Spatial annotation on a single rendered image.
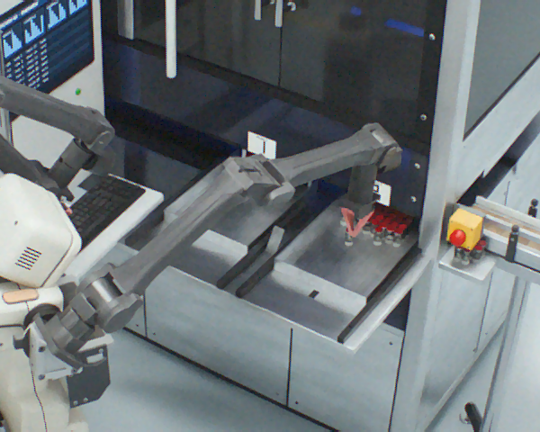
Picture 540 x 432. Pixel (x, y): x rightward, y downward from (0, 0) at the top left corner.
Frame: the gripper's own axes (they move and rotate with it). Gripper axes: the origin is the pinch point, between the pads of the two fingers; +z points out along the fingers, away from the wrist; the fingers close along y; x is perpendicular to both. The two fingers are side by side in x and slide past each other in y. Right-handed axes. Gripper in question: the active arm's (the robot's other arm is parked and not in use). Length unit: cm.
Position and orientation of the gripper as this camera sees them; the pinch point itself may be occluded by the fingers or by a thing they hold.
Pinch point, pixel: (353, 232)
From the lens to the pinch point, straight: 272.2
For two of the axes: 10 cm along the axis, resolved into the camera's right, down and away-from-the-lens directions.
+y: 5.3, -3.3, 7.8
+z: -1.3, 8.8, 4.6
